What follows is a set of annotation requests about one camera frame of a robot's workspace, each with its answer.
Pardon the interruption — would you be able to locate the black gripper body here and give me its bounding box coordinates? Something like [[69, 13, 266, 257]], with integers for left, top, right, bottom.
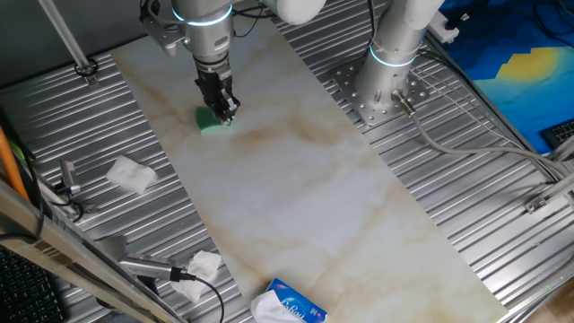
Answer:
[[194, 69, 237, 111]]

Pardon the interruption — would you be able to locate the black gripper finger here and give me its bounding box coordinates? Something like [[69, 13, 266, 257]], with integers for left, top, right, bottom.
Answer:
[[210, 98, 231, 127], [223, 89, 242, 123]]

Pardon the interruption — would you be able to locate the green sponge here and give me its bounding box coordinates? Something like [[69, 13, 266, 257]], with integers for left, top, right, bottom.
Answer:
[[195, 106, 234, 137]]

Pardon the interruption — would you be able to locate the crumpled white tissue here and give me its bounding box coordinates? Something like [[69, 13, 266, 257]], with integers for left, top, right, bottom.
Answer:
[[170, 249, 223, 304], [106, 154, 159, 196]]

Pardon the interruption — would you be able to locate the beige marble slab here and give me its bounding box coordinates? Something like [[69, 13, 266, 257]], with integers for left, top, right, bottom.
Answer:
[[109, 15, 510, 323]]

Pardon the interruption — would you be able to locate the aluminium pole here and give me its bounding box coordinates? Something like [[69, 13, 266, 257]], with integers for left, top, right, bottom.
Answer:
[[37, 0, 100, 87]]

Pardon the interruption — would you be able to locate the white facial tissue sheet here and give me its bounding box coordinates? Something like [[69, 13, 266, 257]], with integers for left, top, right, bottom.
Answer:
[[249, 290, 306, 323]]

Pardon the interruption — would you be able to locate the blue tissue pack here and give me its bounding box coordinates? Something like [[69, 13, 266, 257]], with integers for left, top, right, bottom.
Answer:
[[264, 277, 328, 323]]

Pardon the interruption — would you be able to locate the orange pole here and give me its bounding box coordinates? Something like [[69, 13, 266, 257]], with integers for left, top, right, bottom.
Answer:
[[0, 125, 30, 203]]

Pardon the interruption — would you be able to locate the white power strip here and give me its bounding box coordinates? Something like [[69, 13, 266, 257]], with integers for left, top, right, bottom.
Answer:
[[425, 11, 470, 45]]

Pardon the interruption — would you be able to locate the black keyboard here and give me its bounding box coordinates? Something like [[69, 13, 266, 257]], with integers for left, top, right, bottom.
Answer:
[[540, 118, 574, 152], [0, 246, 68, 323]]

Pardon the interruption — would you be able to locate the blue and yellow mat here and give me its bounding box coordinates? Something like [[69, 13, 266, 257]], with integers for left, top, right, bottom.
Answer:
[[437, 0, 574, 156]]

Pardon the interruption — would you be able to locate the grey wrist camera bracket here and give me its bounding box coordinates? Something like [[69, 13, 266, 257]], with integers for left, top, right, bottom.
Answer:
[[139, 0, 187, 57]]

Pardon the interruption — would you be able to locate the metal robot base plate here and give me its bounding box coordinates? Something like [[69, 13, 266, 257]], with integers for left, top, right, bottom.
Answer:
[[331, 57, 431, 127]]

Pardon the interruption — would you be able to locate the grey depth camera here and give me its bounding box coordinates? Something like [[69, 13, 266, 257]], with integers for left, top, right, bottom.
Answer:
[[118, 253, 196, 283]]

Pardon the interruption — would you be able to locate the black camera cable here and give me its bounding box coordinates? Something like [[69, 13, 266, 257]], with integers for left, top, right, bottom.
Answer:
[[192, 275, 226, 323]]

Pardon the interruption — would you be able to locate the aluminium frame beam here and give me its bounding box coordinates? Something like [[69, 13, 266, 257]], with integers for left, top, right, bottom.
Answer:
[[0, 179, 189, 323]]

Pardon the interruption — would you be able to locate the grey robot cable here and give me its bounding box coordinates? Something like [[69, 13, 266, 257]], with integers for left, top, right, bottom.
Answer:
[[390, 88, 574, 180]]

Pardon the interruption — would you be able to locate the aluminium profile with bracket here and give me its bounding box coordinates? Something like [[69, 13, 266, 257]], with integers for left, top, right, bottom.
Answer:
[[523, 172, 574, 215]]

